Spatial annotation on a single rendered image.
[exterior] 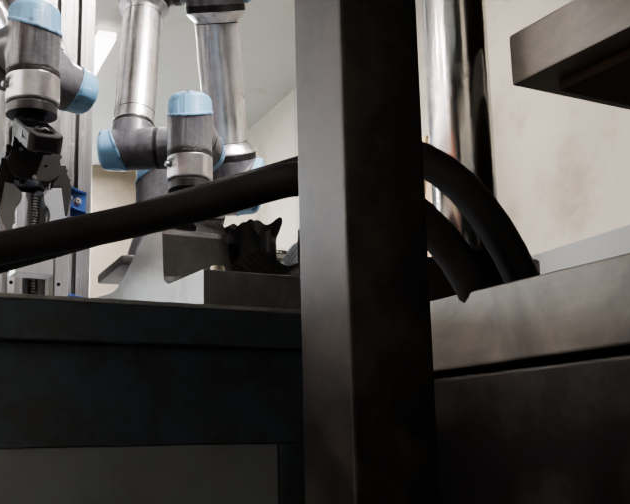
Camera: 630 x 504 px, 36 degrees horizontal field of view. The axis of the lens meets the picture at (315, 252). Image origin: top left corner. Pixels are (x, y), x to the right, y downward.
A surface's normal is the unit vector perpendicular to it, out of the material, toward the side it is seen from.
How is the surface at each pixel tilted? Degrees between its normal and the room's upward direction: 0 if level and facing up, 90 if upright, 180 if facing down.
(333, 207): 90
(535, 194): 90
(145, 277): 90
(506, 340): 90
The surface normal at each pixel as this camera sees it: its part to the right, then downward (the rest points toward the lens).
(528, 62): -0.87, -0.08
